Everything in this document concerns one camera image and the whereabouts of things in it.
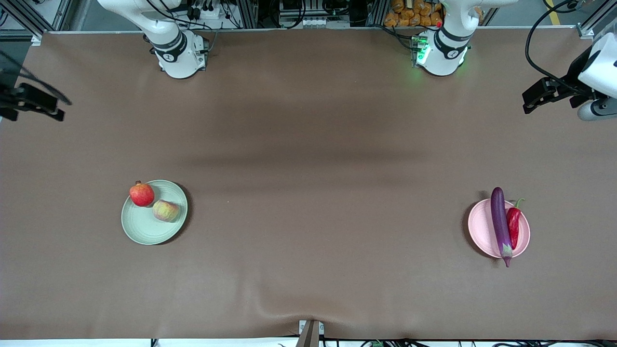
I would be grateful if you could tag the metal table clamp bracket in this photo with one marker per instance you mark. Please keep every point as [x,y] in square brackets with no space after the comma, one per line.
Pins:
[311,335]

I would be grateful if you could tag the pile of orange buns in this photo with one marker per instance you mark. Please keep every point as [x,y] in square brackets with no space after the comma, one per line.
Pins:
[405,12]

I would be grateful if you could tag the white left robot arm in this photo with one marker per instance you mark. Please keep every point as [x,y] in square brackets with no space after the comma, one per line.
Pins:
[443,53]

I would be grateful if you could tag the brown table cover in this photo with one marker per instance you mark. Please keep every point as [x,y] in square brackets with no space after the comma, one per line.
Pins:
[308,265]

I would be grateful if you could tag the aluminium frame post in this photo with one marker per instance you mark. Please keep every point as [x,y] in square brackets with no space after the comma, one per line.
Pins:
[377,12]
[248,12]

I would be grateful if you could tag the white power strip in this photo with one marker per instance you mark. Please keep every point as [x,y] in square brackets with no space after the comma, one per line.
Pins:
[207,12]

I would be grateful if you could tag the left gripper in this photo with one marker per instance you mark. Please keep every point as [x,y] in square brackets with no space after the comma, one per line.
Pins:
[574,78]

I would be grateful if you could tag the pink plate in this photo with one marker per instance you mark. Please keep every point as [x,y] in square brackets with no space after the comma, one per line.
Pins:
[482,226]

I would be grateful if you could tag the red chili pepper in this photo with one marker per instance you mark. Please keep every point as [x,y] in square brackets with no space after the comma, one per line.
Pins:
[514,226]

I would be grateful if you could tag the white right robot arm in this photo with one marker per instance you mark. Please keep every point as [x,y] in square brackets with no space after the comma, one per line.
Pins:
[176,53]

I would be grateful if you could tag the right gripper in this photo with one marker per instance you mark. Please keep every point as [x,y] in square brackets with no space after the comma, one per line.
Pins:
[9,98]

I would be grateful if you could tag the purple eggplant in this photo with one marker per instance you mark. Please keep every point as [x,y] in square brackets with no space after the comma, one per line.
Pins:
[499,217]

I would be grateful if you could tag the red pomegranate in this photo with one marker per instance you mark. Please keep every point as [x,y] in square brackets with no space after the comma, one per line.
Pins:
[141,194]

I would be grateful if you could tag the pale green plate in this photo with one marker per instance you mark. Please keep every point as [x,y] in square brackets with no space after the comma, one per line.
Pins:
[144,231]

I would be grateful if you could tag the aluminium frame strut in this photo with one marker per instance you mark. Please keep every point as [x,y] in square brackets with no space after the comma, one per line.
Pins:
[21,14]
[590,21]

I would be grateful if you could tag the yellow pink peach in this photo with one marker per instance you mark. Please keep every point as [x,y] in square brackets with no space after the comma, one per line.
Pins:
[166,211]

